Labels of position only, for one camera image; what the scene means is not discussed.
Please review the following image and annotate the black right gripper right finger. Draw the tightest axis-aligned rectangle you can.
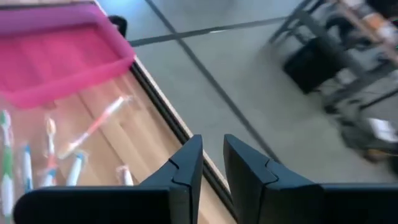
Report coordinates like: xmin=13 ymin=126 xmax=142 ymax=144
xmin=223 ymin=134 xmax=398 ymax=224

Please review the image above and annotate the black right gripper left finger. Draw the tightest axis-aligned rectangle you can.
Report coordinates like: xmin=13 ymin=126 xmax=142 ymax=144
xmin=14 ymin=134 xmax=203 ymax=224

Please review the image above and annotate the blue white toothbrush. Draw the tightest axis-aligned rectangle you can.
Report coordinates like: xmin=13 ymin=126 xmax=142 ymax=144
xmin=39 ymin=167 xmax=58 ymax=187
xmin=64 ymin=151 xmax=88 ymax=187
xmin=21 ymin=143 xmax=34 ymax=194

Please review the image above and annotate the green white toothbrush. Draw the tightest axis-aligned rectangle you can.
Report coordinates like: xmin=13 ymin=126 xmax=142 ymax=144
xmin=0 ymin=109 xmax=16 ymax=220

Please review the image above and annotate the black box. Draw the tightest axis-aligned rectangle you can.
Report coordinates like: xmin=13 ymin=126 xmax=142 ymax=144
xmin=282 ymin=36 xmax=345 ymax=95

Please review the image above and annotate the pink plastic bin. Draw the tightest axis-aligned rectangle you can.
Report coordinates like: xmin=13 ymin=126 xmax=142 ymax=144
xmin=0 ymin=2 xmax=137 ymax=110

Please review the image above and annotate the grey metal workshop table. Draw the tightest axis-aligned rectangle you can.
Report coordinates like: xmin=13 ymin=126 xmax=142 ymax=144
xmin=267 ymin=0 xmax=398 ymax=116

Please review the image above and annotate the black frame corner bracket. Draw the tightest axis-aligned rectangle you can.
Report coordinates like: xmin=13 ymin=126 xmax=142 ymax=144
xmin=108 ymin=14 xmax=128 ymax=39

